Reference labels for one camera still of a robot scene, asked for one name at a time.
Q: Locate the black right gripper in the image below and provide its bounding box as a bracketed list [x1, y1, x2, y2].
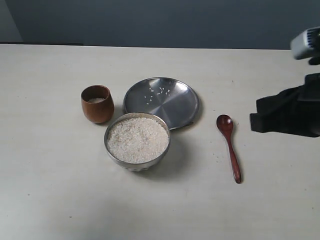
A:
[249, 73, 320, 137]

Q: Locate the dark red wooden spoon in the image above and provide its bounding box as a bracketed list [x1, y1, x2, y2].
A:
[216, 114, 242, 184]

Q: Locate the steel bowl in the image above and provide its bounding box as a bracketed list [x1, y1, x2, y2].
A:
[104, 112, 171, 172]

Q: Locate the white rice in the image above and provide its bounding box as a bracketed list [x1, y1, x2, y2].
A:
[107, 117, 169, 164]

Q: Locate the brown wooden cup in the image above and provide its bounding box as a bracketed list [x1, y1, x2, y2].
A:
[80, 85, 115, 124]

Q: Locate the round steel plate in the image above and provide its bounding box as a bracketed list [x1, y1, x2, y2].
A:
[123, 77, 200, 130]

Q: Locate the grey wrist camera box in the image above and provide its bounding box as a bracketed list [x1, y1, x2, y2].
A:
[290, 26, 320, 60]

